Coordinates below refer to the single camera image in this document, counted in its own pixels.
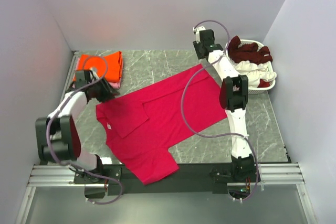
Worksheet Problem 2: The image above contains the crimson pink t shirt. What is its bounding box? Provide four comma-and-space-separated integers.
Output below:
96, 65, 226, 185

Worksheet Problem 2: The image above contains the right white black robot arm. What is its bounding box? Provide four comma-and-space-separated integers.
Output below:
193, 26, 256, 182

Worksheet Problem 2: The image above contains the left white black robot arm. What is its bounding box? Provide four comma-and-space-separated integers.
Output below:
35, 69, 119, 184

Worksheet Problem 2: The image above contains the folded light pink t shirt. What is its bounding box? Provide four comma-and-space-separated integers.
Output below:
70, 58, 123, 90

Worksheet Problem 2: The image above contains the folded orange t shirt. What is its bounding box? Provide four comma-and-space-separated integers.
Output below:
72, 51, 124, 84

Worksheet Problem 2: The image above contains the dark maroon garment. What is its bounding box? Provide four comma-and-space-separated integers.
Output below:
227, 36, 273, 65

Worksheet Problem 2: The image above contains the white crumpled garment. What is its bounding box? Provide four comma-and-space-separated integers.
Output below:
234, 61, 277, 88

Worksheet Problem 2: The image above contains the red garment in basket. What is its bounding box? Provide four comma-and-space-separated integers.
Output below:
258, 79, 270, 88

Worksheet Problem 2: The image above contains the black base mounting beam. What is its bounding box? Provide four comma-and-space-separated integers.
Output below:
73, 163, 260, 199

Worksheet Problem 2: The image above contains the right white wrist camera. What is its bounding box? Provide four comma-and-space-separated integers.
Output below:
193, 26, 206, 35

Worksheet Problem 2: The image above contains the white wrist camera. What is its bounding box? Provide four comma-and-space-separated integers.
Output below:
193, 26, 206, 35
90, 67, 99, 79

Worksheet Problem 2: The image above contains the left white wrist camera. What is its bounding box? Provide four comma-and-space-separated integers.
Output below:
90, 67, 99, 79

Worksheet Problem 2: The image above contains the aluminium frame rail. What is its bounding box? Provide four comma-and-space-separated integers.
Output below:
28, 50, 306, 223

